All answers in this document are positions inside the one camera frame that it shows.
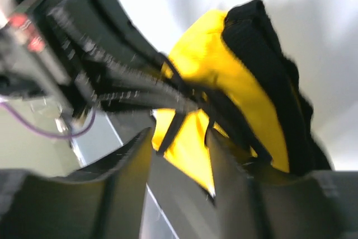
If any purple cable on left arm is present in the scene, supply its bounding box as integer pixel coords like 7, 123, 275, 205
0, 101, 97, 140

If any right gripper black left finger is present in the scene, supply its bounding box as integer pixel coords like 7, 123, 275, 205
1, 128, 153, 238

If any yellow bra with black straps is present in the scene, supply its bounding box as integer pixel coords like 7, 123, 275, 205
152, 0, 331, 195

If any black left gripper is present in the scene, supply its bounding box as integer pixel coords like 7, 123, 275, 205
1, 0, 95, 127

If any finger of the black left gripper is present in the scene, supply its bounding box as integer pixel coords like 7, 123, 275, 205
92, 0, 164, 68
47, 0, 199, 113

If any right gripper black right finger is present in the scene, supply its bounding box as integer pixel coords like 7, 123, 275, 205
206, 129, 357, 238

